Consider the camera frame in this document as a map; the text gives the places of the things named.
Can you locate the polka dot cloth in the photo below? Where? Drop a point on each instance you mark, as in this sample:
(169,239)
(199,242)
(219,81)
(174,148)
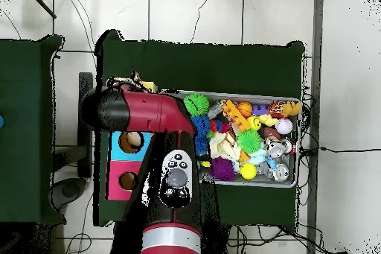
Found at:
(126,80)

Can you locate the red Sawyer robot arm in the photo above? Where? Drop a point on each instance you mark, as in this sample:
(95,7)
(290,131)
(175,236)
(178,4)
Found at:
(148,112)

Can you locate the wooden box with three holes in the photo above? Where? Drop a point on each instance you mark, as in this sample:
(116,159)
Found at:
(119,152)

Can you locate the shallow metal mesh bin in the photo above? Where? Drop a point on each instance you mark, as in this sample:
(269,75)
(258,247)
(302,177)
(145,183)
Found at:
(259,181)

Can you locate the blue spiky rubber ball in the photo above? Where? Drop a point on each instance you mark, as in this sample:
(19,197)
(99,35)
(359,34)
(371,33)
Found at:
(202,124)

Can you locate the green spiky rubber ball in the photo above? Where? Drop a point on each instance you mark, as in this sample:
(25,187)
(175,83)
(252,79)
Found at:
(248,141)
(198,104)

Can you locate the red and blue spiky toy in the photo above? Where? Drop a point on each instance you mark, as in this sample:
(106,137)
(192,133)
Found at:
(218,126)

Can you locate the orange toy building brick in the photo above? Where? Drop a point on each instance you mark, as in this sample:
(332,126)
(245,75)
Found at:
(236,115)

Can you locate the purple spiky ball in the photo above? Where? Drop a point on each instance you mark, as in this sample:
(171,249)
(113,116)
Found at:
(222,169)

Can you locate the dark green table cloth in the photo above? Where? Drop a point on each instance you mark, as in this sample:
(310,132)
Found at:
(208,66)
(26,87)

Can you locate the yellow smiley face ball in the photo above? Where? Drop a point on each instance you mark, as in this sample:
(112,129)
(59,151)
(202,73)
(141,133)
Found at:
(254,123)

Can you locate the white baseball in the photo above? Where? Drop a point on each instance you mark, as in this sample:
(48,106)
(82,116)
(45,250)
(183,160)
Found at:
(284,126)

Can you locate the black tripod leg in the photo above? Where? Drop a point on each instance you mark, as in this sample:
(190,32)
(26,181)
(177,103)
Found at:
(41,3)

